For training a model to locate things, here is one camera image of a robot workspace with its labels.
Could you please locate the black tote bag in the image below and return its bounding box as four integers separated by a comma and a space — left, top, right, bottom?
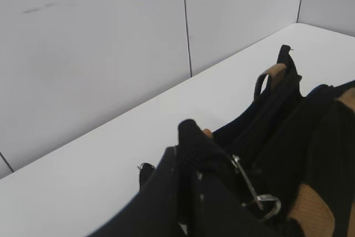
140, 45, 354, 236

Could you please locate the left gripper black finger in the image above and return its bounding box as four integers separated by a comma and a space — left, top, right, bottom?
91, 147, 266, 236

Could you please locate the silver zipper pull clip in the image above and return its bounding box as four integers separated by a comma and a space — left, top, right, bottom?
231, 154, 282, 221

